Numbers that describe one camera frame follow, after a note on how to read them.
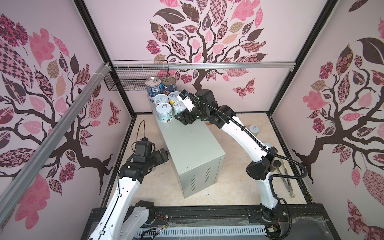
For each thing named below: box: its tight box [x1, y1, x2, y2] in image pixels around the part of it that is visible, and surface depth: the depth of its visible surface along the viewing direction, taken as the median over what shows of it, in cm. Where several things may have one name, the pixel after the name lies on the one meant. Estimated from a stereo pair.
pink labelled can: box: [153, 93, 169, 108], surface depth 74 cm
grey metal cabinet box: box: [146, 95, 226, 199], surface depth 63 cm
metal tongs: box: [277, 167, 296, 199], surface depth 83 cm
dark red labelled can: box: [161, 76, 177, 96], surface depth 75 cm
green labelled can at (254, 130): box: [249, 125, 260, 137], surface depth 106 cm
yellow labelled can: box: [168, 91, 180, 109], surface depth 74 cm
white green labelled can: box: [155, 102, 173, 123], surface depth 70 cm
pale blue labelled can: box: [173, 100, 187, 116], surface depth 69 cm
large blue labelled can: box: [145, 76, 164, 104], surface depth 74 cm
